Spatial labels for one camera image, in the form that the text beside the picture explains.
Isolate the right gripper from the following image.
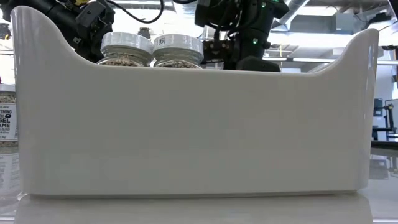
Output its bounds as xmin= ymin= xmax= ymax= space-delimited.
xmin=203 ymin=29 xmax=282 ymax=73

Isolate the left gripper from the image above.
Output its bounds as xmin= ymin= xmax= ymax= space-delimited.
xmin=73 ymin=1 xmax=116 ymax=63

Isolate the white-lidded bagel seasoning jar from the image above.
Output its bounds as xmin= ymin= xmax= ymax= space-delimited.
xmin=0 ymin=83 xmax=19 ymax=149
xmin=96 ymin=30 xmax=155 ymax=68
xmin=152 ymin=33 xmax=205 ymax=70

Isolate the long ceiling light bar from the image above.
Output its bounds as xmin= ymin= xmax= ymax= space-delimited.
xmin=262 ymin=55 xmax=398 ymax=66

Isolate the black hanging fixture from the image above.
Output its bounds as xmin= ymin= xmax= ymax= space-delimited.
xmin=0 ymin=23 xmax=12 ymax=40

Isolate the pale grey plastic bin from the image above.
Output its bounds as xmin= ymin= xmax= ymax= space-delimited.
xmin=11 ymin=5 xmax=381 ymax=197

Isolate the black equipment stand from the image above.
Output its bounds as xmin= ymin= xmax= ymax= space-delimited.
xmin=373 ymin=98 xmax=398 ymax=141

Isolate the black background table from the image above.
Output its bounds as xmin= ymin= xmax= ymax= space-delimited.
xmin=371 ymin=140 xmax=398 ymax=150

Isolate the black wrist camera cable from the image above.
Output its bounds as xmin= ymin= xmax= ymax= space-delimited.
xmin=105 ymin=0 xmax=165 ymax=24

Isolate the slanted silver duct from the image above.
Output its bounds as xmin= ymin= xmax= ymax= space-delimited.
xmin=270 ymin=0 xmax=312 ymax=32

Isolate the ribbed silver duct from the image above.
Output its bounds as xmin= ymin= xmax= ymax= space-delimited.
xmin=172 ymin=0 xmax=198 ymax=35

